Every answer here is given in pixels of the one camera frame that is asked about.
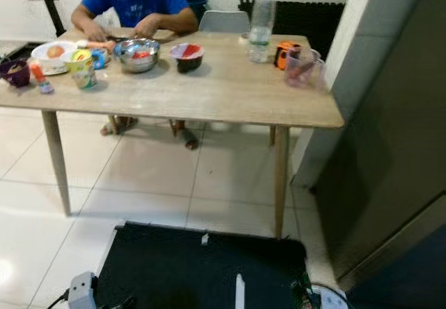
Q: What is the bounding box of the green snack packet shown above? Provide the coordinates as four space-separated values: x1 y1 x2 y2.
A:
293 274 315 309

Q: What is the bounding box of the light wooden dining table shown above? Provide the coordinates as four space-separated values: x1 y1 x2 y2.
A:
0 29 346 239

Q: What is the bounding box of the small blue cup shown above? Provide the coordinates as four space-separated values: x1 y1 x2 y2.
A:
91 47 109 70

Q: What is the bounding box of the small red-capped bottle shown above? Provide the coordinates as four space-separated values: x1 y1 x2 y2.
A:
31 62 54 95

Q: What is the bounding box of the green yellow noodle cup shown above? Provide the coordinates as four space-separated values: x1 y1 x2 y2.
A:
66 49 98 90

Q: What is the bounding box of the orange black container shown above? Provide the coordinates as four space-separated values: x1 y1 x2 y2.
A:
274 40 302 70

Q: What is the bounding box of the orange carrot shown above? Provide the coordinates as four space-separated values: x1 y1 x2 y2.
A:
77 39 116 51

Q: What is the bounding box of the white tape strip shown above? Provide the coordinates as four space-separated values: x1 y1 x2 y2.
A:
235 274 246 309

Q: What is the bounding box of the large black floor mat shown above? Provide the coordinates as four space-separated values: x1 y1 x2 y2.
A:
94 222 312 309

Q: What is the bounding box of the pink clear measuring cup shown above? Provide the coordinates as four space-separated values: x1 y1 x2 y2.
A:
284 47 327 89

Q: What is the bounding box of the grey chair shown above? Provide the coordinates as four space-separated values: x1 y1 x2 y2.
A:
199 10 250 34

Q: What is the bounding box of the white plate with food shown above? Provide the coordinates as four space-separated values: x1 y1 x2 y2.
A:
31 40 77 75

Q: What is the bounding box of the black metal stand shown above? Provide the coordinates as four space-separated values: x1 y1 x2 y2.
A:
28 0 66 38

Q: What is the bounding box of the red and black bowl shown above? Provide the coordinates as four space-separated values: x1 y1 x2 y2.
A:
170 43 204 74

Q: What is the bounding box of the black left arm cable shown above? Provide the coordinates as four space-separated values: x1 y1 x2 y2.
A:
45 288 71 309

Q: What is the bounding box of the small purple bowl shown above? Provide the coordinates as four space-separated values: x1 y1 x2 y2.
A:
0 59 31 89

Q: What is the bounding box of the stainless steel bowl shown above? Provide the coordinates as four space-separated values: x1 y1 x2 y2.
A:
114 38 161 73

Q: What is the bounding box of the clear plastic water bottle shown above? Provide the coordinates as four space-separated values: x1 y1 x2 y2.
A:
248 0 277 64

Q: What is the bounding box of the black ribbed panel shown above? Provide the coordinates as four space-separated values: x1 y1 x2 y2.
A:
239 0 346 42

